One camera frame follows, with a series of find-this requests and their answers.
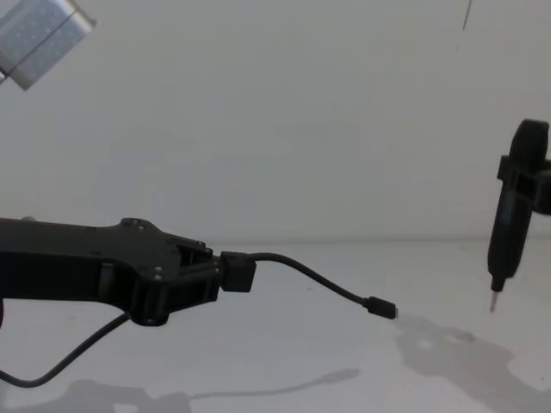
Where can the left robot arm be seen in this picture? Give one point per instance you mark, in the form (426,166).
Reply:
(39,38)

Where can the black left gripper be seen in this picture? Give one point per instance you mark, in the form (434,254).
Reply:
(77,262)

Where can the black electric screwdriver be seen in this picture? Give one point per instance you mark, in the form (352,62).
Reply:
(509,223)

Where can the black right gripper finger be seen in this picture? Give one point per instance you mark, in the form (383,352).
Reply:
(543,193)
(523,168)

